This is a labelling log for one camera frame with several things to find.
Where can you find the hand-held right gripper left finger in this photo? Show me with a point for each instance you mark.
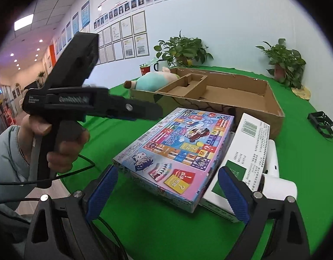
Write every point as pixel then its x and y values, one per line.
pixel 101 192

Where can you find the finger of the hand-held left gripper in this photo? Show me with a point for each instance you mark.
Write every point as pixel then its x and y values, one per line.
pixel 139 111

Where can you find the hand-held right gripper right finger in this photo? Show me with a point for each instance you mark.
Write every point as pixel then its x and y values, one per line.
pixel 234 197

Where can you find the white paper towel roll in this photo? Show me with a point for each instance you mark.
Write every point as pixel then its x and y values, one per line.
pixel 277 187

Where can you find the colourful board game box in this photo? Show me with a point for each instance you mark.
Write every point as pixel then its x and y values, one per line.
pixel 177 151

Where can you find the white and green carton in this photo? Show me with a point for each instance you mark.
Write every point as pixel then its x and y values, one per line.
pixel 253 140

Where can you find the brown cardboard box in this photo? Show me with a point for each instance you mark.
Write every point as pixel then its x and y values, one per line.
pixel 236 94

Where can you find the person's left forearm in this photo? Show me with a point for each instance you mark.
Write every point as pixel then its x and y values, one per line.
pixel 6 162

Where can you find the person's left hand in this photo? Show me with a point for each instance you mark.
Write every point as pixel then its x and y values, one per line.
pixel 66 157

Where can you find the teal and pink plush toy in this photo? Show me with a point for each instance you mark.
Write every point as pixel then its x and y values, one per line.
pixel 150 81

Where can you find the red paper cup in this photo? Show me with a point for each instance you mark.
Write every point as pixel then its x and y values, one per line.
pixel 144 70

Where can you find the blue notice board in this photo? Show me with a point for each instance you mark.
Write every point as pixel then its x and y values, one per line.
pixel 75 23
pixel 85 13

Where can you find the white enamel mug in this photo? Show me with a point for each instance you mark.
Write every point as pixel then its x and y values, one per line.
pixel 162 65

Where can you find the group of framed certificates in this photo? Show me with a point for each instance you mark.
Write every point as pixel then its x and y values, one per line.
pixel 139 43

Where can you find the ceiling light panel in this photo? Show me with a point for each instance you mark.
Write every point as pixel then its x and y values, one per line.
pixel 24 21

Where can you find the large leafy potted plant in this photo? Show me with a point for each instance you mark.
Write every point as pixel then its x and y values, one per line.
pixel 182 48

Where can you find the black plastic rack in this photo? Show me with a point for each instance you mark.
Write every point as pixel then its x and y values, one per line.
pixel 322 122

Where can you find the potted plant in red pot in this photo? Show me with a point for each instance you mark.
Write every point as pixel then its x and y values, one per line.
pixel 285 59

